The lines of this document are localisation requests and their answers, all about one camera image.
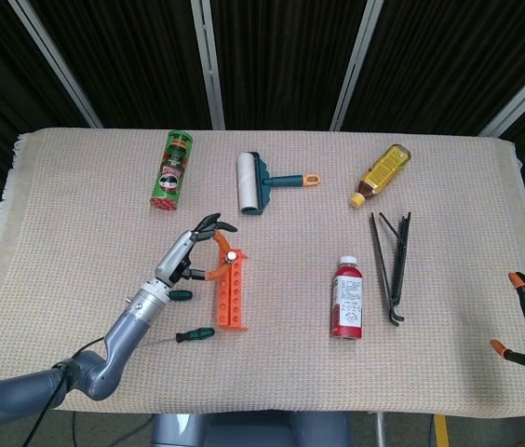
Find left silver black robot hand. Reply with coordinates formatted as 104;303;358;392
153;212;239;287

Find green black handle screwdriver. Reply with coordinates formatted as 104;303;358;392
148;327;216;346

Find orange screwdriver holder rack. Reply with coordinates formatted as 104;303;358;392
215;243;250;332

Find green Pringles can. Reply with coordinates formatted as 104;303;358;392
149;129;195;212

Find teal lint roller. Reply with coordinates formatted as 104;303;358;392
236;151;322;216

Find black tongs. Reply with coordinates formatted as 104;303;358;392
369;211;412;327

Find beige woven tablecloth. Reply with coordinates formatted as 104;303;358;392
0;128;525;417

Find red juice bottle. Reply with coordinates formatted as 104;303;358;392
330;254;365;341

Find grey robot torso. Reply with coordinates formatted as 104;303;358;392
150;412;352;447

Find yellow tea bottle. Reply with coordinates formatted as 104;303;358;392
348;143;412;209

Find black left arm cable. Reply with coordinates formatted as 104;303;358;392
20;337;106;447

